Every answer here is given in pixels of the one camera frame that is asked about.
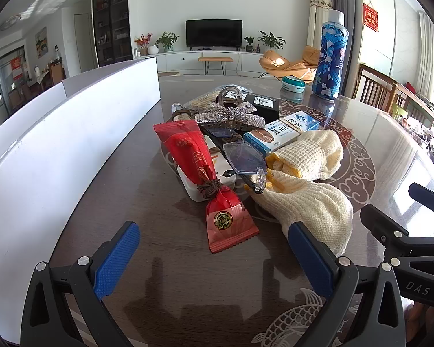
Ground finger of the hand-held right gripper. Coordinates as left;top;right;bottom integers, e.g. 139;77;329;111
409;182;434;212
360;204;434;259

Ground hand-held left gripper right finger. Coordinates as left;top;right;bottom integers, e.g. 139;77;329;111
288;221;407;347

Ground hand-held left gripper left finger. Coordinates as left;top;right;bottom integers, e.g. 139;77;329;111
20;220;141;347

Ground cream knit glove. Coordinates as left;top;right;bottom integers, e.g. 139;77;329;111
266;129;344;181
244;169;354;257

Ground white sunscreen bottle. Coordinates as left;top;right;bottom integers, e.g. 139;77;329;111
176;134;237;203

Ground brown elastic cord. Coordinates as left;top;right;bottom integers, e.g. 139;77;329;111
196;178;222;200

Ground black-framed eyeglasses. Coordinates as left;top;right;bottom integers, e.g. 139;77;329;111
204;125;270;198

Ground blue and white medicine box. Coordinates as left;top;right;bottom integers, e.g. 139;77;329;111
243;110;321;154

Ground red snack packet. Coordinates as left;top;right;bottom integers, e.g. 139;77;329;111
152;121;260;254

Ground person's right hand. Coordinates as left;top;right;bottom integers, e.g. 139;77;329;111
404;302;432;334

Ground wooden slatted chair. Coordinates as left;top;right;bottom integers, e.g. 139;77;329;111
352;63;398;112
391;83;434;129

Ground beige rubber band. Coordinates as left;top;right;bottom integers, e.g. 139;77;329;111
278;117;304;132

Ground black box with white labels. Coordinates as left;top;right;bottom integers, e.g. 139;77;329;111
243;93;281;123

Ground beige cosmetic tube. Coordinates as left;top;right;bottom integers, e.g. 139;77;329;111
171;103;198;121

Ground blue patterned bottle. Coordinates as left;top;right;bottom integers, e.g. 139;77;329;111
312;10;350;101

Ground rhinestone bow hair clip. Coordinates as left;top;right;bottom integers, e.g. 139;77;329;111
194;102;267;134

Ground teal round jar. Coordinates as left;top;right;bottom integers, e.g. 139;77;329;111
280;76;307;95

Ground bag of cotton swabs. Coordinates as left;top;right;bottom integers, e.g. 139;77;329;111
184;84;252;111

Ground clear hair claw clip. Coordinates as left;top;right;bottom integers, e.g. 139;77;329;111
217;86;244;110

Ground orange lounge chair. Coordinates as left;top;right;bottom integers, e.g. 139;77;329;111
258;45;321;80

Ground white television console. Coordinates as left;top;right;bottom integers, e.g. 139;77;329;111
155;50;275;73

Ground cloth-covered standing air conditioner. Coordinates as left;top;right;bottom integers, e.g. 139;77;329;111
308;0;335;49

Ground white door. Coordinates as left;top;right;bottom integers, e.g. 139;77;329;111
74;13;93;73

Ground red flower arrangement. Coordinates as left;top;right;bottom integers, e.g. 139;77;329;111
134;33;153;56

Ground large leafy potted plant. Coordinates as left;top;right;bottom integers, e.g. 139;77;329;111
258;31;286;50

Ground wooden bench with metal legs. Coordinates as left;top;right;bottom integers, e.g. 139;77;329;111
198;56;234;76

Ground green potted plant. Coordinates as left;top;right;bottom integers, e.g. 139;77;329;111
155;31;179;52

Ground dark glass display cabinet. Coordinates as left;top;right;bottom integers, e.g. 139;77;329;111
91;0;134;67

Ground black television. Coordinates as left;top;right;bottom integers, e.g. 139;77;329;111
185;19;244;49

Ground round ceiling light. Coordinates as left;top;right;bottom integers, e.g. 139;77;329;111
0;14;22;31

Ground red wall hanging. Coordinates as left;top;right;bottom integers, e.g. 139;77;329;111
363;3;379;32

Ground framed wall painting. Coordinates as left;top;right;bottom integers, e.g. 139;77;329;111
35;27;47;58

